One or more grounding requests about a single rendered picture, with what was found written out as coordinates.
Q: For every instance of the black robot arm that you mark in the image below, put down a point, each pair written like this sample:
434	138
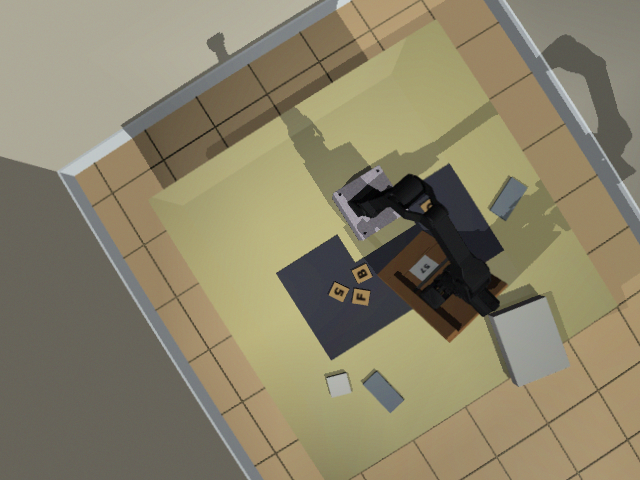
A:
466	273

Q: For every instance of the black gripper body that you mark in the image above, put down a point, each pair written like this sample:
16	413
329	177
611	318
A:
432	297

